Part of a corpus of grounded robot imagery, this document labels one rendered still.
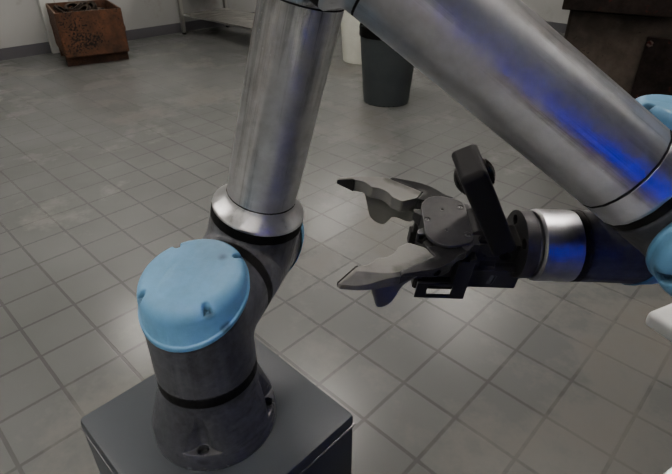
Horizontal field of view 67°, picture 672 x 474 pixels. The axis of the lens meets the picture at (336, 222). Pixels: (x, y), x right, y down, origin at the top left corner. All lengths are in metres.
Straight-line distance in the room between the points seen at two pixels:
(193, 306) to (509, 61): 0.36
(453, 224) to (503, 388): 1.37
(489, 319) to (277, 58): 1.70
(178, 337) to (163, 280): 0.06
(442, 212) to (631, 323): 1.81
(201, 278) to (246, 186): 0.12
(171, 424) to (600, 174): 0.50
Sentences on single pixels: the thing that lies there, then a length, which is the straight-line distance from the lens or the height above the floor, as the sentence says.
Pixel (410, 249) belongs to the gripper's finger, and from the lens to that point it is 0.48.
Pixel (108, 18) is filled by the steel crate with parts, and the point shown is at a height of 0.44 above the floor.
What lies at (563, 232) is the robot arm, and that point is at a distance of 0.54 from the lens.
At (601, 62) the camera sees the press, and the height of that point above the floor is 0.60.
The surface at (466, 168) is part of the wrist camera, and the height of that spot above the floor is 1.15.
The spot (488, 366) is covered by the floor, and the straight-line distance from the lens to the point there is 1.91.
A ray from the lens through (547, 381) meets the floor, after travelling 1.92.
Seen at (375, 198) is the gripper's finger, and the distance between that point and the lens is 0.56.
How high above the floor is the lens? 1.34
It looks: 31 degrees down
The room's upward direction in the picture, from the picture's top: straight up
